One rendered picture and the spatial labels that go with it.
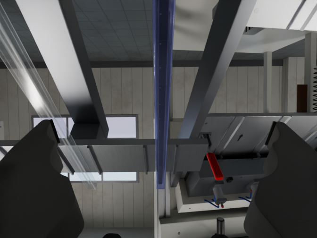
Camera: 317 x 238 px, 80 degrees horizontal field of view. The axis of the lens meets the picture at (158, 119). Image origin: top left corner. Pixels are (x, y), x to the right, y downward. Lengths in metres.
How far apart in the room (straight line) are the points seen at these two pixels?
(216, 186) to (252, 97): 3.57
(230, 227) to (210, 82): 0.54
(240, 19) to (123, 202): 3.99
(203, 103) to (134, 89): 3.39
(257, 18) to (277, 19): 0.03
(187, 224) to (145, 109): 3.11
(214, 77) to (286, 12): 0.12
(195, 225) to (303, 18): 0.60
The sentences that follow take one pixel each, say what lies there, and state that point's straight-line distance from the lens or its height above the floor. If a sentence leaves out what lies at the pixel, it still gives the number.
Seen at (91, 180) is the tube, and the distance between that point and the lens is 0.32.
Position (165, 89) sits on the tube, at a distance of 0.16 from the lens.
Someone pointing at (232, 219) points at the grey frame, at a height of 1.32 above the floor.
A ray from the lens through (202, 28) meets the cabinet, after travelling 0.89.
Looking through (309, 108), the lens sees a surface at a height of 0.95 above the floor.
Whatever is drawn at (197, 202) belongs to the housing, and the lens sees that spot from 0.62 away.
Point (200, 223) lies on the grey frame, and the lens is 0.71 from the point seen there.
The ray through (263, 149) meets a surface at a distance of 0.60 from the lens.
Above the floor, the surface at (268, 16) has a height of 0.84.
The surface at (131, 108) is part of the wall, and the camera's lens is 3.70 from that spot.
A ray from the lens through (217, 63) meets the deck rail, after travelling 0.30.
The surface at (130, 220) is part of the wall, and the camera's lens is 4.27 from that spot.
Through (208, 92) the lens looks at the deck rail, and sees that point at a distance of 0.33.
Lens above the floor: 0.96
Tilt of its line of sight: 2 degrees up
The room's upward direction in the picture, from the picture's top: 180 degrees clockwise
